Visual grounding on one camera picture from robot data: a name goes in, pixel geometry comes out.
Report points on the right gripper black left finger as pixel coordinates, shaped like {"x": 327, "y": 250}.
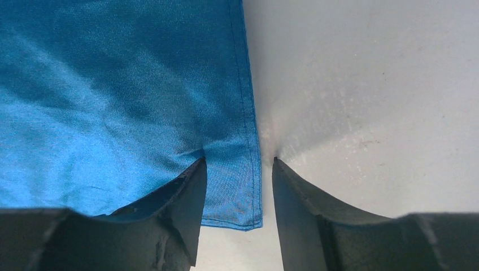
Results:
{"x": 157, "y": 232}

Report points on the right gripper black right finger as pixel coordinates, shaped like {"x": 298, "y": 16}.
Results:
{"x": 320, "y": 232}

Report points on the blue cloth napkin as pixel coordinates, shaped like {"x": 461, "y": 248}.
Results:
{"x": 102, "y": 102}

